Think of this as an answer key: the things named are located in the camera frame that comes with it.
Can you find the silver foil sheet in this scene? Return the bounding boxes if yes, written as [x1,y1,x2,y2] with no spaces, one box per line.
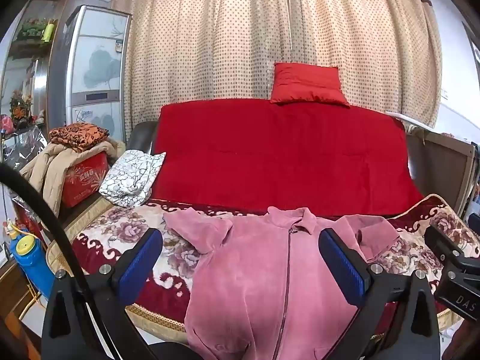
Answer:
[0,127,49,175]

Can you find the beige coat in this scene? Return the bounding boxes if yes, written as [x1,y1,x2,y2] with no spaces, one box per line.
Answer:
[19,139,126,216]

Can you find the floral blanket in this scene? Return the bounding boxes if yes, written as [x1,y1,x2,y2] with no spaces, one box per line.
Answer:
[71,194,480,340]

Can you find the red blanket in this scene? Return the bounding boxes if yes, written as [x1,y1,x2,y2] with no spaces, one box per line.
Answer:
[149,98,424,218]

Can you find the white window ledge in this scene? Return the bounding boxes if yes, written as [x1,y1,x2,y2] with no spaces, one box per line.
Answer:
[385,111,436,129]

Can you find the black cable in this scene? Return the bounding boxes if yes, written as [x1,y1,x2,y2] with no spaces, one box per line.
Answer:
[0,163,117,360]

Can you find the silver refrigerator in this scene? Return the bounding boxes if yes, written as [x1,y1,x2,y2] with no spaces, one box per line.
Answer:
[47,4,133,143]

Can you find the green plants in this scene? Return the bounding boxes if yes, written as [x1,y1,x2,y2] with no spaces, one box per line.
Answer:
[17,18,47,40]

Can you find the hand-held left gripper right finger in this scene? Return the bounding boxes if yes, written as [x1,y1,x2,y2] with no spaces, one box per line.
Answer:
[318,228,441,360]

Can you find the orange artificial flowers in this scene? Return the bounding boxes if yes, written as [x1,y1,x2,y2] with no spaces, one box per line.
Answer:
[9,90,35,129]

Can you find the black and white patterned cloth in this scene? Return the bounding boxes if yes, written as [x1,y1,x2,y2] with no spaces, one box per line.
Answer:
[99,149,167,208]

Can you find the red cardboard box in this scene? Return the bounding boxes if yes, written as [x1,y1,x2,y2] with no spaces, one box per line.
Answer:
[61,152,110,208]

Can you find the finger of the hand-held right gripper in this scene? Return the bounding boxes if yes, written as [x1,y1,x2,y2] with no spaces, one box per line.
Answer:
[424,225,480,271]

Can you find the beige dotted curtain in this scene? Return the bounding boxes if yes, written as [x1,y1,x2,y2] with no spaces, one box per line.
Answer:
[285,0,443,128]
[112,0,293,136]

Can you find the pink zip jacket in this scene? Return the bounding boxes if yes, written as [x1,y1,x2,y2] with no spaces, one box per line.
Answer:
[163,207,401,360]

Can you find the orange and black patterned cloth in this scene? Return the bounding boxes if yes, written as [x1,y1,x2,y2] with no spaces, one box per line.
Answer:
[49,123,110,154]

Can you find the red pillow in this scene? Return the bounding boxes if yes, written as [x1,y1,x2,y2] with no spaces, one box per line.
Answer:
[270,62,350,108]

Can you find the wooden display cabinet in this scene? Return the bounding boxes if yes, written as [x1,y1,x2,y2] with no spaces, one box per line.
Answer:
[0,0,81,136]

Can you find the wooden board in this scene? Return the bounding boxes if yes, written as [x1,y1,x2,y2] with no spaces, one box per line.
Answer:
[407,127,480,214]

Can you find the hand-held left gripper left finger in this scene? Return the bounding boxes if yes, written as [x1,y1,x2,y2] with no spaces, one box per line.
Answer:
[41,228,164,360]

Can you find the blue bottle with yellow cap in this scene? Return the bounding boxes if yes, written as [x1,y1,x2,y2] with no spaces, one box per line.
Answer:
[9,229,57,299]

